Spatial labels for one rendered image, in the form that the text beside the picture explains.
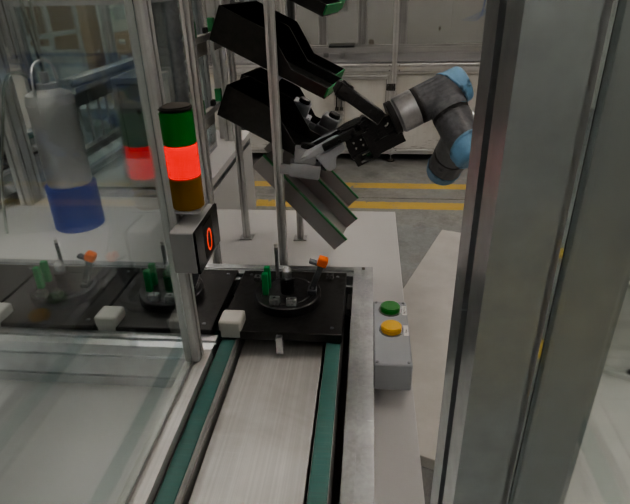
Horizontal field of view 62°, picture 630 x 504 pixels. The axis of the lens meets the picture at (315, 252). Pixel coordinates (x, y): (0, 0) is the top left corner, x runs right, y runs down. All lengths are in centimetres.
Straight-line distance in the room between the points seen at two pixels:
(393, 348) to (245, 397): 28
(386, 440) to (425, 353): 26
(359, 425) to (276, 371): 23
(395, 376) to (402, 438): 11
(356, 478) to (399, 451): 18
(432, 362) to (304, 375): 29
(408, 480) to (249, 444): 26
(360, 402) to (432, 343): 34
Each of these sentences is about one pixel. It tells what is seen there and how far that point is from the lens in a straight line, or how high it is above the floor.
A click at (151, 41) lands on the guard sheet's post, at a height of 150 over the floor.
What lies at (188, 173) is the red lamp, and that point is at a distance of 81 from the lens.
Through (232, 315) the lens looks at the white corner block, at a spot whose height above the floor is 99.
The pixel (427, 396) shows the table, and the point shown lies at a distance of 107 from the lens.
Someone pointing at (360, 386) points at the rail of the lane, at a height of 95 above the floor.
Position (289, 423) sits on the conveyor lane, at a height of 92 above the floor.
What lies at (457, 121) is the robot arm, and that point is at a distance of 107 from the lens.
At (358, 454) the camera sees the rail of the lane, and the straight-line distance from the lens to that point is 83.
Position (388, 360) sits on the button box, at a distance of 98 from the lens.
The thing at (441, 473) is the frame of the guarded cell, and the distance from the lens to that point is 17.
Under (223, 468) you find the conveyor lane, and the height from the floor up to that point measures 92.
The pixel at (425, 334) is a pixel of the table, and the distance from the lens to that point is 122.
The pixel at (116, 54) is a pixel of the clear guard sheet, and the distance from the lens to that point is 73.
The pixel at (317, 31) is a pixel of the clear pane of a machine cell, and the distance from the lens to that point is 505.
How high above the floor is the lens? 157
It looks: 27 degrees down
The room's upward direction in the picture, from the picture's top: 2 degrees counter-clockwise
